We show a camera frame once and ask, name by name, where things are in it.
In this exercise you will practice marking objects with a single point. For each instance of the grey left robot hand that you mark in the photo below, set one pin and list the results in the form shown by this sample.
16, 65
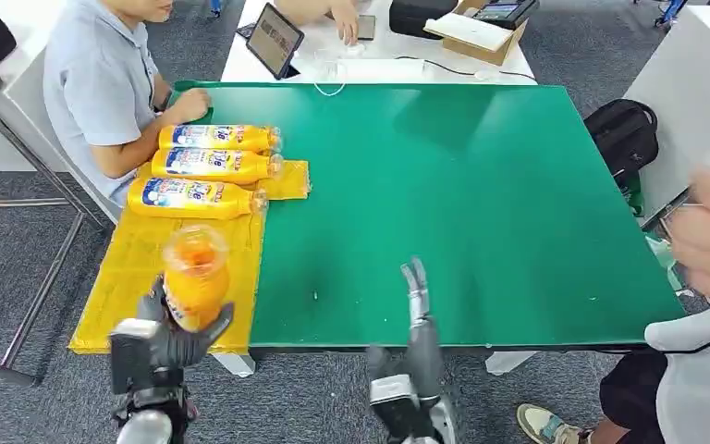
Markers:
177, 343

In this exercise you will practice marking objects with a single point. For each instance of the black backpack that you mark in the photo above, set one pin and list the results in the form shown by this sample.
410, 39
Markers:
624, 138

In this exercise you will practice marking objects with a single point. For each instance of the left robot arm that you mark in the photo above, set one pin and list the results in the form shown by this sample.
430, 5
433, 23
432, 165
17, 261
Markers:
153, 416

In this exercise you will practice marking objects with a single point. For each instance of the orange drink bottle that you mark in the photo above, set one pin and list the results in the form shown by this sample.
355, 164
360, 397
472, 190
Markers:
199, 199
217, 138
214, 164
196, 276

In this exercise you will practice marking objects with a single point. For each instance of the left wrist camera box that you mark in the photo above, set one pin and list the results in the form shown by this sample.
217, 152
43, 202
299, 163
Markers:
131, 358

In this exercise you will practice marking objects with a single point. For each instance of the person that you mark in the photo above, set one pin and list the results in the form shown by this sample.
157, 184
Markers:
704, 367
98, 92
343, 18

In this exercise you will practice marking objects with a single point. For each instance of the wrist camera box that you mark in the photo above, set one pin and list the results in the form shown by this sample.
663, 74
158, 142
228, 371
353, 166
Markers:
395, 401
131, 358

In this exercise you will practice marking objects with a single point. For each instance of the cardboard box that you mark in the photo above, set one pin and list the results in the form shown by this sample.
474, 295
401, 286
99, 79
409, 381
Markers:
477, 40

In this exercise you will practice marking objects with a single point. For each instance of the black case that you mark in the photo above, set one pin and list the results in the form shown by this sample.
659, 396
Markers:
419, 17

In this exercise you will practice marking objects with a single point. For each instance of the green table mat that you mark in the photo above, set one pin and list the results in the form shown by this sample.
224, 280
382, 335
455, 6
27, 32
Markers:
453, 214

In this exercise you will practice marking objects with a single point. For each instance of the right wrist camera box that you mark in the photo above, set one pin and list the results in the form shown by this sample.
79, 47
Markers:
395, 401

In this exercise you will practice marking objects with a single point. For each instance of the white side table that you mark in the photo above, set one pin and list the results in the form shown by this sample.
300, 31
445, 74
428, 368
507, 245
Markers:
692, 104

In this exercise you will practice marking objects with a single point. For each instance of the pale green plastic bag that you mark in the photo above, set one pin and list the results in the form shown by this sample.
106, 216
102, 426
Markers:
661, 257

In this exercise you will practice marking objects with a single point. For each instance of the black phone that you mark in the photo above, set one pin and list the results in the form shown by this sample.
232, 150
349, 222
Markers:
366, 27

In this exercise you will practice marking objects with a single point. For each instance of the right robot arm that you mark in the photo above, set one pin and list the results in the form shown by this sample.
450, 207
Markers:
434, 426

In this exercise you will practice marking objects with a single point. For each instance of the yellow sheet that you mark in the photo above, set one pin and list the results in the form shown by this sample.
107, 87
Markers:
140, 269

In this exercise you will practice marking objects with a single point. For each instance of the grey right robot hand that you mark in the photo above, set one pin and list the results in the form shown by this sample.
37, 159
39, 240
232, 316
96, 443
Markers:
422, 349

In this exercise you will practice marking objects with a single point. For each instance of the black tablet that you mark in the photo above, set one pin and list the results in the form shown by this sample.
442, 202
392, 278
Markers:
274, 41

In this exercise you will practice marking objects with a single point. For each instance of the black device with screen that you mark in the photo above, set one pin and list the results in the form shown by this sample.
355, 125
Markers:
505, 11

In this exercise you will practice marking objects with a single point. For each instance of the white table with metal legs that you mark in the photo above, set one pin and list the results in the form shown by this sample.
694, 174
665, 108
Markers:
12, 135

